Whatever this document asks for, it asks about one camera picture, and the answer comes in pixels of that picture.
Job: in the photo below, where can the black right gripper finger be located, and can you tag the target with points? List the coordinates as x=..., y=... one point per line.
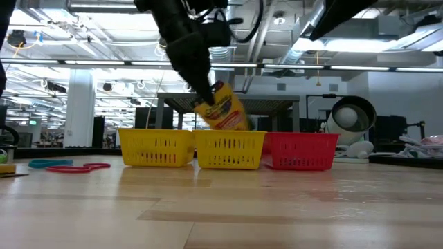
x=335, y=14

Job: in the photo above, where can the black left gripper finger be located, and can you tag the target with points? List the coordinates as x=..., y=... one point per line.
x=190, y=58

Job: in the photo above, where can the yellow crayon box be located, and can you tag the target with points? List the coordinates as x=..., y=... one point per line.
x=225, y=114
x=7, y=168

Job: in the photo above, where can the yellow plastic basket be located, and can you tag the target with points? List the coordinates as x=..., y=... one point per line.
x=228, y=148
x=155, y=147

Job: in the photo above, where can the dark red rubber band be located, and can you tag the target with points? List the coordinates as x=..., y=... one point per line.
x=59, y=169

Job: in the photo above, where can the blue rubber band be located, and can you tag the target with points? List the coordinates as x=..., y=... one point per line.
x=41, y=163

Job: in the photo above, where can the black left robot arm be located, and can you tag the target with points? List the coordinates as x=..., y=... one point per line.
x=7, y=41

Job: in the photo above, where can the LED light bar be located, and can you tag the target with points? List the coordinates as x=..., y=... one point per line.
x=294, y=66

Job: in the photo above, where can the black background monitor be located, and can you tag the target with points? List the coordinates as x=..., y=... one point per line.
x=391, y=133
x=145, y=119

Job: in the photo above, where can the grey perforated metal shelf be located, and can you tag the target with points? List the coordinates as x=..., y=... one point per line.
x=270, y=103

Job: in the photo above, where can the black upright box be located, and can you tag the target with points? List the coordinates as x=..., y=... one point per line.
x=98, y=133

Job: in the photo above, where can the white building pillar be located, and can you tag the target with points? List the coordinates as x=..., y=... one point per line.
x=79, y=110

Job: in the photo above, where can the red plastic basket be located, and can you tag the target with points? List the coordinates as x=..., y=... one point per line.
x=301, y=152

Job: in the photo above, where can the silver air duct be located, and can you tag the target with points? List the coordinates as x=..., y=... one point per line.
x=302, y=34
x=221, y=55

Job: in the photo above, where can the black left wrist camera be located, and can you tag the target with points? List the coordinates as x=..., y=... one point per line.
x=216, y=32

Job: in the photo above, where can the black ceiling camera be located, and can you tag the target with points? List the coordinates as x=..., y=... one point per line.
x=17, y=38

